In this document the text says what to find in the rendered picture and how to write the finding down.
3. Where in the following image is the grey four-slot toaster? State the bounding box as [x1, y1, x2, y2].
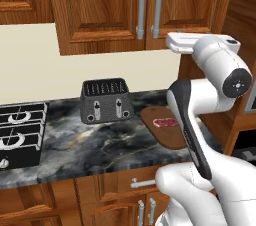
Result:
[79, 77, 136, 125]

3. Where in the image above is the wooden base cabinet run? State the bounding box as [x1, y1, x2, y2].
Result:
[0, 178, 101, 226]

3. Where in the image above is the silver built-in microwave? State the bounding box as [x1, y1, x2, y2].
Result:
[242, 81, 256, 115]

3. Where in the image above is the brown wooden cutting board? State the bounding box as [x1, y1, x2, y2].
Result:
[139, 105, 188, 151]

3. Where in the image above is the grey drawer handle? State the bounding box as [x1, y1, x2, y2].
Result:
[130, 177, 158, 190]

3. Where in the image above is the silver hob knob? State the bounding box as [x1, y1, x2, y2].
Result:
[0, 157, 10, 170]

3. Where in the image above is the grey base cabinet handle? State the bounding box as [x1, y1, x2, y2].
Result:
[147, 197, 157, 226]
[137, 199, 146, 226]

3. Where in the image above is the red raw meat steak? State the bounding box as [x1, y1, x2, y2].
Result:
[152, 117, 180, 129]

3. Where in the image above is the wooden drawer front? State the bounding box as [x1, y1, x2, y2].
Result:
[98, 165, 168, 204]

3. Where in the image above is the black built-in oven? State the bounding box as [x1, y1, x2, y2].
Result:
[230, 129, 256, 168]

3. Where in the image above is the wooden base cabinet door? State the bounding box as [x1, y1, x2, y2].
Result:
[146, 194, 171, 226]
[89, 196, 148, 226]

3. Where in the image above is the black gas hob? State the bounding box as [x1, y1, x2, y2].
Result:
[0, 102, 50, 172]

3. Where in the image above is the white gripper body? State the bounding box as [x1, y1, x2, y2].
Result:
[165, 32, 210, 55]

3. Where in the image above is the tall wooden oven cabinet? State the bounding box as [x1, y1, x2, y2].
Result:
[178, 0, 256, 158]

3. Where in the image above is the grey cabinet door handle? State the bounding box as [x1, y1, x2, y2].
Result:
[150, 0, 165, 40]
[135, 0, 148, 41]

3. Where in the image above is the wooden wall cabinet door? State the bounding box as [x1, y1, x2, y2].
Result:
[45, 0, 150, 57]
[145, 0, 237, 51]

